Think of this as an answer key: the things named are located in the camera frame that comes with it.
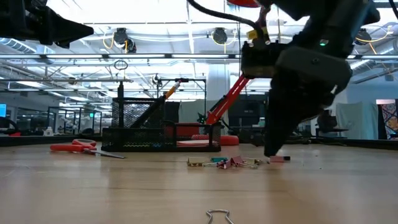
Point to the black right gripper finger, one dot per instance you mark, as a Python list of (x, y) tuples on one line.
[(267, 124), (292, 115)]

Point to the small pink binder clip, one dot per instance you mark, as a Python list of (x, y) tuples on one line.
[(276, 159)]

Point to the pink sticky note pad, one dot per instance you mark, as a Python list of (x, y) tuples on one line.
[(194, 143)]

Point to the yellow pencil with eraser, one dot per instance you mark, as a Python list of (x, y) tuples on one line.
[(172, 90)]

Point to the black mesh desk organizer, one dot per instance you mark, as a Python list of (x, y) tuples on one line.
[(140, 138)]

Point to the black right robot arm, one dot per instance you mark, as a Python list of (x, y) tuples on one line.
[(335, 21)]

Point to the gold binder clip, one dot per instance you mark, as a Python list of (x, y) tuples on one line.
[(259, 161)]

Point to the red desk lamp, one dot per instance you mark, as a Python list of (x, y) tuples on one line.
[(227, 101)]

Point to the teal binder clip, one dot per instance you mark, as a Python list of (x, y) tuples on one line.
[(219, 159)]

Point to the grey-green hanging cloth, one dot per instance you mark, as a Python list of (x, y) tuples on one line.
[(357, 121)]

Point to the cream yellow binder clip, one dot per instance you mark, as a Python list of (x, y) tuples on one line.
[(196, 161)]

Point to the white plastic bottle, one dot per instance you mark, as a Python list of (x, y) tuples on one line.
[(48, 132)]

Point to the colourful patterned panel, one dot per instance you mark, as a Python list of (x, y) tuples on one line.
[(388, 119)]

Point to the blue computer monitor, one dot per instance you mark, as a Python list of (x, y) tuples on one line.
[(2, 110)]

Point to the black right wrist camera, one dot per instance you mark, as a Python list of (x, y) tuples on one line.
[(259, 60)]

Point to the black background station frame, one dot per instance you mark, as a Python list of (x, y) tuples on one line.
[(74, 108)]

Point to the black background rig frame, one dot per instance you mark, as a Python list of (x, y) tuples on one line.
[(199, 80)]

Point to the black metal table frame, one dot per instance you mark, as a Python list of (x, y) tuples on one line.
[(31, 140)]

